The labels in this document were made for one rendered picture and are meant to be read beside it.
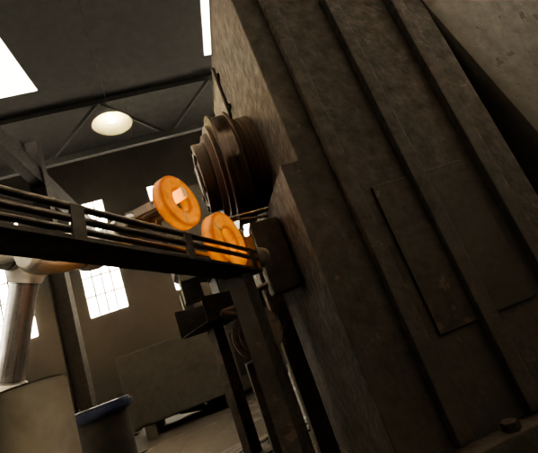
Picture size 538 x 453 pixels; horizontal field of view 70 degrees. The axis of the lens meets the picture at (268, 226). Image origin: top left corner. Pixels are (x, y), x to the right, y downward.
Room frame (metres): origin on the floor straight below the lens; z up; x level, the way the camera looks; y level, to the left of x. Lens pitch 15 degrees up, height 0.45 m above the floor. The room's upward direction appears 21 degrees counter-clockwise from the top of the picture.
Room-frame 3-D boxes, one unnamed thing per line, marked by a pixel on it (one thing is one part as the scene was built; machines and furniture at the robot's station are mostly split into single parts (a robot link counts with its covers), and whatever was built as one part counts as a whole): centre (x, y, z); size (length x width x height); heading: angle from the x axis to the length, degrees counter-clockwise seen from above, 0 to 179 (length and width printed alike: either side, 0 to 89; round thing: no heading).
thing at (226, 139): (1.44, 0.08, 1.11); 0.47 x 0.06 x 0.47; 12
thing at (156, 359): (3.99, 1.32, 0.39); 1.03 x 0.83 x 0.79; 106
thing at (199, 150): (1.42, 0.17, 1.11); 0.28 x 0.06 x 0.28; 12
